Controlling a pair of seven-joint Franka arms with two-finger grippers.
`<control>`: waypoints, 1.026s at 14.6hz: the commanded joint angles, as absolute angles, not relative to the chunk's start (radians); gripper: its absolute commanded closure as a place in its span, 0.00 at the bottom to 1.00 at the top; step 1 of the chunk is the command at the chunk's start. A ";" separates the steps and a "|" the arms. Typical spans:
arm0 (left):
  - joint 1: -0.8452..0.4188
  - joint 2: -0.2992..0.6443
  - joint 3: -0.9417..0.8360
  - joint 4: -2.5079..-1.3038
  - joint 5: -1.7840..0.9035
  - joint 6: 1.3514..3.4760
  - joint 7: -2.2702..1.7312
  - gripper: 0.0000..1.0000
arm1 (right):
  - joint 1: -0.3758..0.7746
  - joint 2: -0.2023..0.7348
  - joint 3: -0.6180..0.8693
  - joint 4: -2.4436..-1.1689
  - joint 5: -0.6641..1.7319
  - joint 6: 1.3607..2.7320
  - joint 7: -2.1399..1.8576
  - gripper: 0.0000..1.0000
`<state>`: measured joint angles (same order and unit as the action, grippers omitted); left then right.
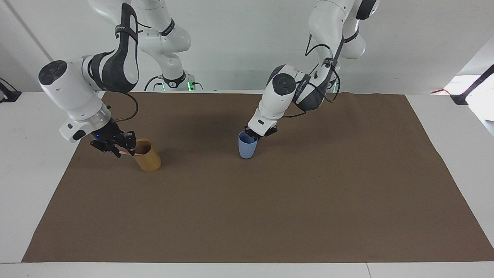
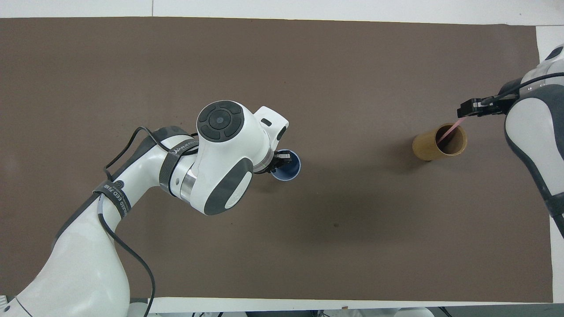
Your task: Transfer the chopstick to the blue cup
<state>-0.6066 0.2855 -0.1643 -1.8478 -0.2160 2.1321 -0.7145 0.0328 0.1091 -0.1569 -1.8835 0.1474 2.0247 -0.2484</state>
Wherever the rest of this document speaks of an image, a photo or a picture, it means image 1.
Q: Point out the pink chopstick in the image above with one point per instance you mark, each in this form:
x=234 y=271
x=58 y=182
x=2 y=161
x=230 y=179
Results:
x=127 y=153

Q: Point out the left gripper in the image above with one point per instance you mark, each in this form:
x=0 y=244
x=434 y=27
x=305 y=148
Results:
x=271 y=131

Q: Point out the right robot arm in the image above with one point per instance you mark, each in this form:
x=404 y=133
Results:
x=73 y=92

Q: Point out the black stand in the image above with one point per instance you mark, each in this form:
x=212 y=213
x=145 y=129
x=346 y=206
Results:
x=8 y=94
x=472 y=85

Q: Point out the wooden bamboo cup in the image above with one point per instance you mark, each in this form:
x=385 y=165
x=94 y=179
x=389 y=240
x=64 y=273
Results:
x=148 y=158

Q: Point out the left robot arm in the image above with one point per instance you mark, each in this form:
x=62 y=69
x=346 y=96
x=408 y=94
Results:
x=279 y=96

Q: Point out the blue cup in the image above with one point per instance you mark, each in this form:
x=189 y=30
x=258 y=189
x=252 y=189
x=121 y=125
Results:
x=247 y=147

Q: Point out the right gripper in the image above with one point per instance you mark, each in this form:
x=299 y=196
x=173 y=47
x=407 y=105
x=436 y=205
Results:
x=109 y=134

